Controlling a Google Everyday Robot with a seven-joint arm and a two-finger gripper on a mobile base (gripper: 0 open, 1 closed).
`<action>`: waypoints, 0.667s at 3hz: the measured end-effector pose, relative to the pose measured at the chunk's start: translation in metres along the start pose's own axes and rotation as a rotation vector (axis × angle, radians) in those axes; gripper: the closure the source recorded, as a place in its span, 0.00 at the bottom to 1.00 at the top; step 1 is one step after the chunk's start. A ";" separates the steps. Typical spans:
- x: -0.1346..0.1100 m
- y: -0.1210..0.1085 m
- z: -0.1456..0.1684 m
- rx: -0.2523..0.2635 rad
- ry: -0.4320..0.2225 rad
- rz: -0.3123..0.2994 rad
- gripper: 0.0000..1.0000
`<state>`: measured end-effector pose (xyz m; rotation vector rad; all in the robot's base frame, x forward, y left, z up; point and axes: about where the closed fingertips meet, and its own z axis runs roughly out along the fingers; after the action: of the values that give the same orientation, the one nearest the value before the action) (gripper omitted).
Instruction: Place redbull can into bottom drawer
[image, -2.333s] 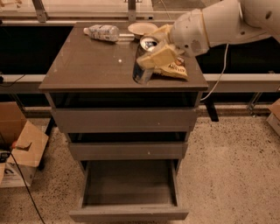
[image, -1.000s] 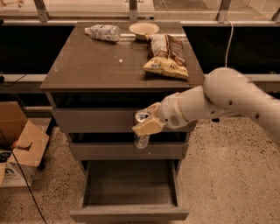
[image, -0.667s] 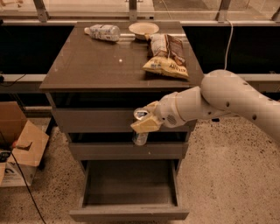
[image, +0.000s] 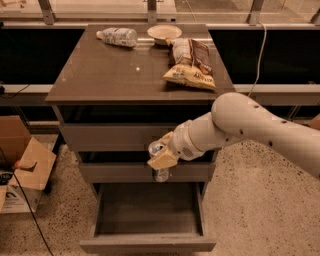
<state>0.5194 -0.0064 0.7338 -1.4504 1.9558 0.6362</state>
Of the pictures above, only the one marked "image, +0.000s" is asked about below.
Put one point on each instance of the grey open bottom drawer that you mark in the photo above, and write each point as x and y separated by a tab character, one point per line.
148	218

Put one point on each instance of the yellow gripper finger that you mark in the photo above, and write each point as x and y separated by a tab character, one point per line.
166	138
163	159

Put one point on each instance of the clear plastic water bottle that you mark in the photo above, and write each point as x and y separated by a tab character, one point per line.
124	37

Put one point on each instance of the grey top drawer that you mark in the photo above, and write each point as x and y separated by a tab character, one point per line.
112	137

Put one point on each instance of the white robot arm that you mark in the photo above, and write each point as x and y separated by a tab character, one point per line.
235	117

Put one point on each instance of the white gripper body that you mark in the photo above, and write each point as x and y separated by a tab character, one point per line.
181	142

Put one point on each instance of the grey middle drawer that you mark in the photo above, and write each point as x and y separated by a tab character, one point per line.
142	173

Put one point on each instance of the yellow chip bag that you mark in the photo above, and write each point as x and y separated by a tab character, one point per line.
189	76

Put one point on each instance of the silver blue redbull can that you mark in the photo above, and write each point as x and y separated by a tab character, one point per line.
161	175

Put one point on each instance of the cardboard box at right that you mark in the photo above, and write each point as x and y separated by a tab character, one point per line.
315	122

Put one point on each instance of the grey drawer cabinet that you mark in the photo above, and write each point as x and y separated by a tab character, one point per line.
104	84

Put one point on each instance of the brown white chip bag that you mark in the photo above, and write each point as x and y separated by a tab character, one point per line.
190	52

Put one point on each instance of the open cardboard box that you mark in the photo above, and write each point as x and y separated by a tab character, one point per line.
26	165

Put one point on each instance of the white bowl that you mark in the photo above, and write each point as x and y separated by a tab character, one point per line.
163	34

